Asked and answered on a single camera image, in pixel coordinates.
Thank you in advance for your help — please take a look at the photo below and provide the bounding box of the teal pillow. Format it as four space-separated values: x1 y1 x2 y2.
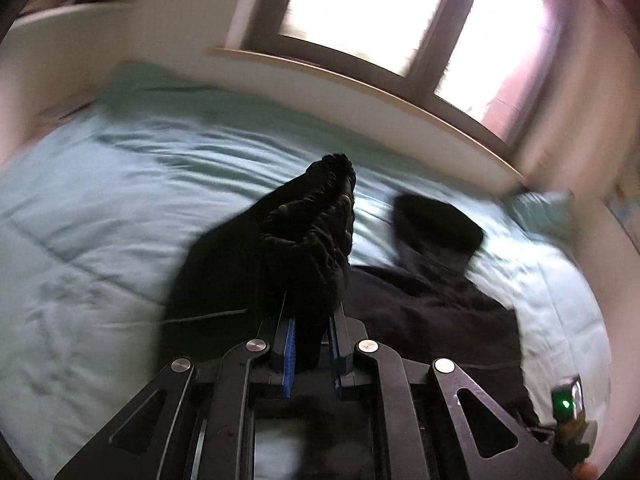
503 191 574 250

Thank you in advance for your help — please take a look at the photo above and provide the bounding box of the dark framed window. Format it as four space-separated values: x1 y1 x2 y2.
236 0 570 155

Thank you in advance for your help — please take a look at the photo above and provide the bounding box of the person's right hand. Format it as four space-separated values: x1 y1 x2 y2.
572 462 599 480

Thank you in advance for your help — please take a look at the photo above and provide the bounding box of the light teal quilted duvet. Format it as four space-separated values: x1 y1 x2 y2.
1 63 612 479

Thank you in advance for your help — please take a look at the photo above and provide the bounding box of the black hooded sweatshirt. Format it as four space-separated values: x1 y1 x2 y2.
155 154 538 426

